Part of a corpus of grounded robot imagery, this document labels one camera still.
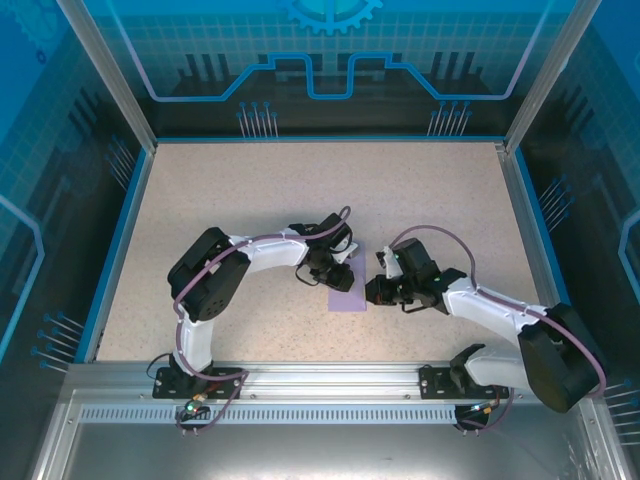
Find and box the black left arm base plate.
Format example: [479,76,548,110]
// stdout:
[152,366,246,400]

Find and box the thin black cable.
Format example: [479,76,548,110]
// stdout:
[144,352,171,382]

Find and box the cable connector with light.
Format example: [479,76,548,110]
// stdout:
[182,393,210,417]
[467,398,502,417]

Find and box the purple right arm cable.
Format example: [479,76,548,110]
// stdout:
[389,225,609,434]

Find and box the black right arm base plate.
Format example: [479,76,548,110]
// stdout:
[418,363,511,400]

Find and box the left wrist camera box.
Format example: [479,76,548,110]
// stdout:
[333,240,361,265]

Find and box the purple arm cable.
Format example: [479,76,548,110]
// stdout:
[172,205,354,436]
[389,225,609,434]

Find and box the slotted metal cable duct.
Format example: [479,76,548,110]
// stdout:
[78,405,464,426]

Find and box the aluminium side rail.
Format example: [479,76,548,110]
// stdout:
[494,141,574,364]

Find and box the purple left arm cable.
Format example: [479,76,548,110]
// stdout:
[172,205,354,436]

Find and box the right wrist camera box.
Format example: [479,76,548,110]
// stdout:
[375,244,404,279]

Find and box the aluminium frame post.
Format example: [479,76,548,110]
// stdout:
[53,0,160,154]
[502,0,600,154]

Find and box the lilac paper sheet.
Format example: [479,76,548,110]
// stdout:
[327,241,370,314]

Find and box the steel sheet panel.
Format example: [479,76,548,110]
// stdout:
[29,387,634,480]

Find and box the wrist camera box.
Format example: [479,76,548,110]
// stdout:
[333,240,361,265]
[375,244,404,279]

